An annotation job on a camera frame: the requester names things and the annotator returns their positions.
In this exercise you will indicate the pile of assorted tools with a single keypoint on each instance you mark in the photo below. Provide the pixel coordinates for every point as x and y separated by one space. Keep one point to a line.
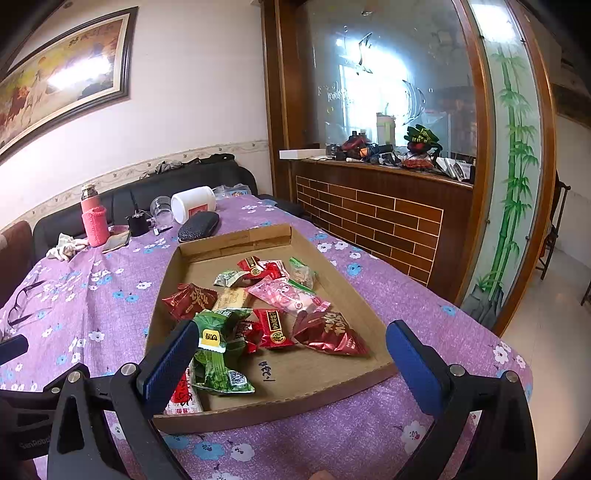
415 147

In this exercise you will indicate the bamboo print glass panel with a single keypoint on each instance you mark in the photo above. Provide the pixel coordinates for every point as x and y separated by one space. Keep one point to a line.
508 138

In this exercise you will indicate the brown armchair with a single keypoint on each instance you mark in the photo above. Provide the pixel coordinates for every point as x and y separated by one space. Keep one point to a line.
14 258

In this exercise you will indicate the dark clothes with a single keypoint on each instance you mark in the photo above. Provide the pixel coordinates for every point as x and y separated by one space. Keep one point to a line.
212 159

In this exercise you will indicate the clear plastic cup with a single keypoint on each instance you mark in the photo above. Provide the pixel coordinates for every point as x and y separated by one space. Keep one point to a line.
161 210

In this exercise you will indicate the purple floral tablecloth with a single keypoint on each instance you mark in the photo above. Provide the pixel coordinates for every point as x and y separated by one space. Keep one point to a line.
115 281

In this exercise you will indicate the person's right hand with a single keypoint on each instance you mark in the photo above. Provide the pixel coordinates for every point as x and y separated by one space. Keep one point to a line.
321 475

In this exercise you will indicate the framed horse painting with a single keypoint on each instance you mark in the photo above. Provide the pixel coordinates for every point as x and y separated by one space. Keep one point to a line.
60 83

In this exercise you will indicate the clear green snack packet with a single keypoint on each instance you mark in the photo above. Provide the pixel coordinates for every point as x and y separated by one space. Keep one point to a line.
302 274

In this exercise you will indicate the dark wooden chair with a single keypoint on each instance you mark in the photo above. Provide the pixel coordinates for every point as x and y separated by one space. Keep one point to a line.
551 230

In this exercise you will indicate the small dark red packet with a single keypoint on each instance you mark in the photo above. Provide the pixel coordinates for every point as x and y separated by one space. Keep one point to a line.
244 334

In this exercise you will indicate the grey cloth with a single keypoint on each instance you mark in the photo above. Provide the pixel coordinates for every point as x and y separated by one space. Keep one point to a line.
161 168

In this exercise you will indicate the wooden glass partition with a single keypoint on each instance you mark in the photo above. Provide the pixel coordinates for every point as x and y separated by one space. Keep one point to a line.
369 207

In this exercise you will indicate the purple eyeglasses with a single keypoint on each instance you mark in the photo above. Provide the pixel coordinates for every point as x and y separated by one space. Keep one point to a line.
18 304

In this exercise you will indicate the green packet with yellow label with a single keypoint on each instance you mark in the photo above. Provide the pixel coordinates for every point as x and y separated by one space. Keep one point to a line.
228 323

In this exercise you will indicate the cardboard box tray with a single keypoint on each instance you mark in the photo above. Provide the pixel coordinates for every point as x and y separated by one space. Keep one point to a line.
314 374

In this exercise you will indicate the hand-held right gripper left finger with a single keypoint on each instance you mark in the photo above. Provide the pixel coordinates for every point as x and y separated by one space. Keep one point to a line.
173 360

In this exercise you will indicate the black sofa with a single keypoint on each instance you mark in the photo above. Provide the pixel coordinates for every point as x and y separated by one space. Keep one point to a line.
55 226

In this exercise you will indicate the black razor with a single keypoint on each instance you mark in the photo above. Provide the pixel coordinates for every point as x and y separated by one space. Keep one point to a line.
162 229

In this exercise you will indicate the white gloves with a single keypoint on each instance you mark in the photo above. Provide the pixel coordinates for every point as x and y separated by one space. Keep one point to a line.
64 249

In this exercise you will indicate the tan biscuit packet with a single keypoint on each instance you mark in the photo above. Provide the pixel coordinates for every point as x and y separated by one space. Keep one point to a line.
233 299

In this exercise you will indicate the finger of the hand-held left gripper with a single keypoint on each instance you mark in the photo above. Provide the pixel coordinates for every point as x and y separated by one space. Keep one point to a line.
11 350
27 397

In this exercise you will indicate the dark red pouch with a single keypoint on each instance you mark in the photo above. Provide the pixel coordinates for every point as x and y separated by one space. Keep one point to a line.
119 229

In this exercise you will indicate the pink snack packet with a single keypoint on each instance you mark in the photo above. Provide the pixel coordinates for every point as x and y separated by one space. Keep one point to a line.
286 295

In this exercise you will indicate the dark red snack packet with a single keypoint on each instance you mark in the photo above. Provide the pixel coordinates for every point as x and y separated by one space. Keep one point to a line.
189 302
332 334

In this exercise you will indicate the small black cup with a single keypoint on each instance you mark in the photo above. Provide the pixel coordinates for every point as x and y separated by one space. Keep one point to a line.
138 225

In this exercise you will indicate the flat white box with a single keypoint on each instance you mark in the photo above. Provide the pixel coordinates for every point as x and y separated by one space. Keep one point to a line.
300 153

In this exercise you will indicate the flask with pink knit sleeve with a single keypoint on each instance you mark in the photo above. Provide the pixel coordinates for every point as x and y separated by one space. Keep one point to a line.
96 226

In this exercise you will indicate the clear plastic bag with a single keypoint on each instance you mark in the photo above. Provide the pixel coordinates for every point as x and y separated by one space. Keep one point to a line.
233 190

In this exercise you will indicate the grey green pouch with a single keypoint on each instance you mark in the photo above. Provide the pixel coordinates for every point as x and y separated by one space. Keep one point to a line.
117 243

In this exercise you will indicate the white plastic jar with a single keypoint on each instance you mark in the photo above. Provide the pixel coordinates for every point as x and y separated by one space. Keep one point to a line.
194 203

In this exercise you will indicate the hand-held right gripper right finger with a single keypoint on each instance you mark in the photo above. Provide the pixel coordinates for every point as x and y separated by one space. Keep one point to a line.
411 364

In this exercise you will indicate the black glasses case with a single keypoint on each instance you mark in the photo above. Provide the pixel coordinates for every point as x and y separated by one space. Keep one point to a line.
198 227

